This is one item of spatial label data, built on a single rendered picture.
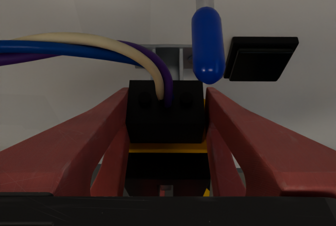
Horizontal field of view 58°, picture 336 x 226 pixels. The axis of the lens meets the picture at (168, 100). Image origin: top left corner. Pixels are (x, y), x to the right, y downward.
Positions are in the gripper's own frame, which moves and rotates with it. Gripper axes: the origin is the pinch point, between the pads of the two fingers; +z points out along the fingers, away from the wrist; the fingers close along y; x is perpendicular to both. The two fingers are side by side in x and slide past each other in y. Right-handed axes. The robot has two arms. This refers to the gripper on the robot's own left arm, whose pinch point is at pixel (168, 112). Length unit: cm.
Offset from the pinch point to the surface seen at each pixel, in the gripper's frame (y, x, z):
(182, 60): -0.9, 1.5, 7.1
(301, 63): -9.3, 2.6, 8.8
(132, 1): 1.9, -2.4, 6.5
